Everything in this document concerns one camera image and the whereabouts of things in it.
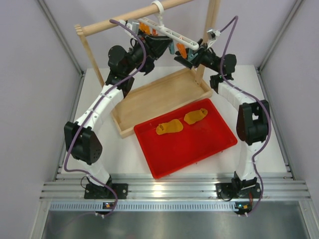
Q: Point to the orange clip left inner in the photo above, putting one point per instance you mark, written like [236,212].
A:
[154,32]

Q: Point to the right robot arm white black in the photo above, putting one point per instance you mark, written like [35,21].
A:
[252,127]

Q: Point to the perforated cable duct grey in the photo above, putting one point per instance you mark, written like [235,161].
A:
[130,206]

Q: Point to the wooden hanger rack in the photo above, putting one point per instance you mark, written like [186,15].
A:
[162,95]

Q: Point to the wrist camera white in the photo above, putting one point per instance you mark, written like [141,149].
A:
[212,34]
[131,26]

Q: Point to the orange clip right of middle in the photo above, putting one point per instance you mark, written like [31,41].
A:
[182,50]

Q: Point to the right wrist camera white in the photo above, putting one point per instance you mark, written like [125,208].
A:
[212,34]

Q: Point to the aluminium rail frame front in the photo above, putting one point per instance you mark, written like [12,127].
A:
[277,187]

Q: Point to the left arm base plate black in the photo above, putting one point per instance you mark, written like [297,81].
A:
[93,191]

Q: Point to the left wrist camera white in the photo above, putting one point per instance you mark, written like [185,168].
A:
[131,26]

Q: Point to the white plastic sock hanger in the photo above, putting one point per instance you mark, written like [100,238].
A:
[160,28]

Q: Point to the mustard sock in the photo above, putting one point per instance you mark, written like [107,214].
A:
[195,116]
[172,126]

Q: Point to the red plastic tray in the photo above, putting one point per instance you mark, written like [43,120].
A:
[170,152]

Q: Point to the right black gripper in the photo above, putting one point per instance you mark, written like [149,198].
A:
[184,61]

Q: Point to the orange clip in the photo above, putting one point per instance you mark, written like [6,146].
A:
[154,32]
[182,50]

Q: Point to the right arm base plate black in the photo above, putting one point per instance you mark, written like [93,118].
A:
[227,192]

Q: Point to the teal clip at end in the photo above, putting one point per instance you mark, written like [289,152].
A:
[191,55]

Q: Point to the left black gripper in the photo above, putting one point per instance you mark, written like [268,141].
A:
[156,45]

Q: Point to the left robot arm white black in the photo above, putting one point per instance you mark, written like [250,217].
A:
[81,140]

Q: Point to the teal clip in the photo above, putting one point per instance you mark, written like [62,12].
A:
[171,48]
[191,55]

